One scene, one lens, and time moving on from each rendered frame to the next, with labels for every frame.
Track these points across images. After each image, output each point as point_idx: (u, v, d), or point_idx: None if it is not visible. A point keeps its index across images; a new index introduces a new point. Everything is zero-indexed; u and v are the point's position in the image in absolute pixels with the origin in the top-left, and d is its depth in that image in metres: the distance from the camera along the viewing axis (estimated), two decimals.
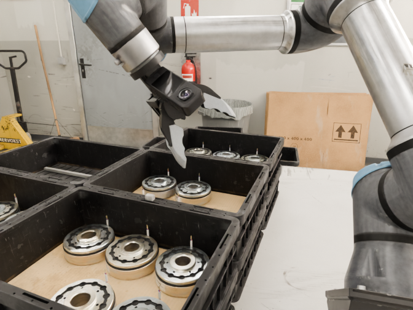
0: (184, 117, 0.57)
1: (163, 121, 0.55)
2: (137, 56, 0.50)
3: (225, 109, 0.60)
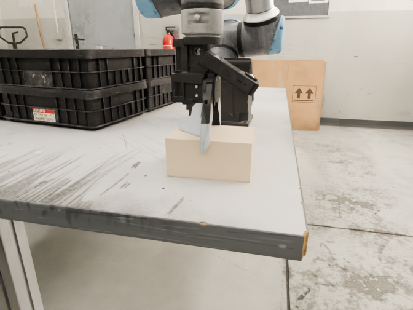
0: (214, 103, 0.57)
1: (211, 95, 0.53)
2: (220, 26, 0.52)
3: (220, 119, 0.65)
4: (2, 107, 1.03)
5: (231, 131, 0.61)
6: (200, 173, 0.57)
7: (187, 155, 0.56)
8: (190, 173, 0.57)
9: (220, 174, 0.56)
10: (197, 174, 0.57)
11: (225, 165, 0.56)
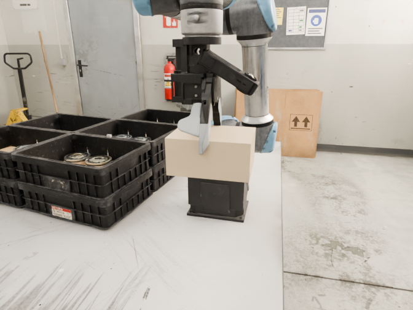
0: (214, 103, 0.57)
1: (210, 95, 0.53)
2: (219, 26, 0.52)
3: (220, 119, 0.65)
4: (22, 198, 1.15)
5: (231, 131, 0.61)
6: (200, 173, 0.57)
7: (186, 155, 0.57)
8: (189, 173, 0.58)
9: (220, 174, 0.56)
10: (196, 174, 0.57)
11: (224, 165, 0.56)
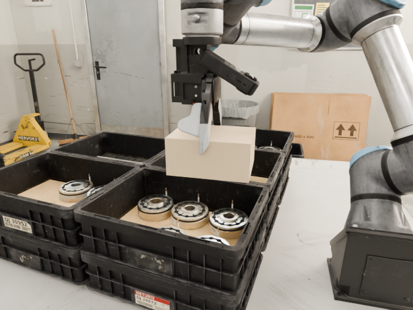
0: (214, 103, 0.57)
1: (210, 95, 0.53)
2: (219, 26, 0.52)
3: (220, 119, 0.65)
4: (83, 271, 0.77)
5: (231, 131, 0.61)
6: (200, 173, 0.57)
7: (186, 155, 0.57)
8: (189, 173, 0.58)
9: (220, 174, 0.56)
10: (196, 174, 0.57)
11: (224, 165, 0.56)
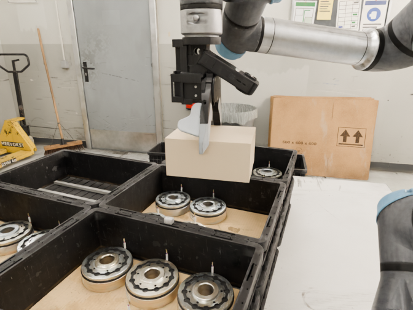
0: (214, 103, 0.57)
1: (209, 95, 0.53)
2: (219, 26, 0.52)
3: (220, 119, 0.65)
4: None
5: (231, 131, 0.61)
6: (200, 173, 0.57)
7: (186, 155, 0.57)
8: (189, 173, 0.58)
9: (220, 174, 0.56)
10: (196, 174, 0.57)
11: (224, 165, 0.56)
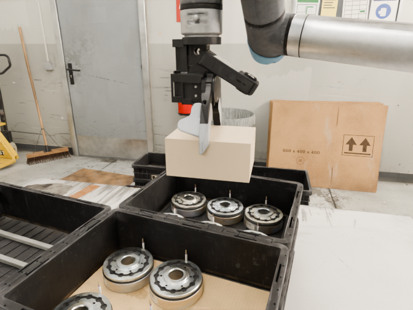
0: (214, 103, 0.57)
1: (210, 95, 0.53)
2: (219, 26, 0.52)
3: (220, 119, 0.65)
4: None
5: (231, 131, 0.61)
6: (200, 173, 0.57)
7: (186, 155, 0.57)
8: (189, 173, 0.58)
9: (220, 174, 0.56)
10: (196, 174, 0.57)
11: (224, 165, 0.56)
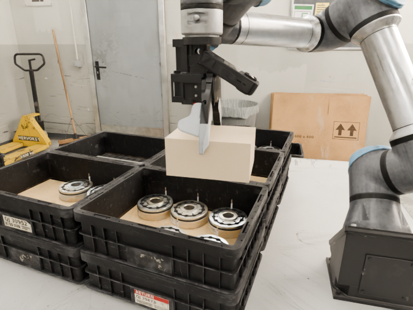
0: (214, 103, 0.57)
1: (210, 95, 0.53)
2: (219, 26, 0.52)
3: (220, 119, 0.65)
4: (83, 270, 0.78)
5: (231, 131, 0.61)
6: (200, 173, 0.57)
7: (186, 155, 0.57)
8: (189, 173, 0.58)
9: (220, 174, 0.56)
10: (196, 174, 0.57)
11: (224, 165, 0.56)
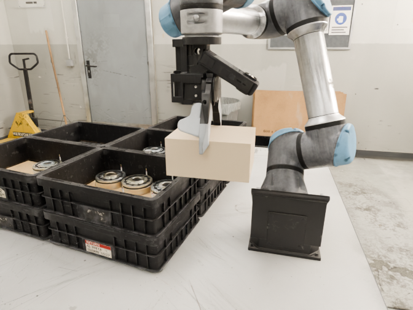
0: (214, 103, 0.57)
1: (210, 95, 0.53)
2: (219, 26, 0.52)
3: (220, 119, 0.65)
4: (48, 229, 0.95)
5: (231, 131, 0.61)
6: (200, 173, 0.57)
7: (186, 155, 0.57)
8: (189, 173, 0.58)
9: (220, 174, 0.56)
10: (196, 174, 0.57)
11: (224, 165, 0.56)
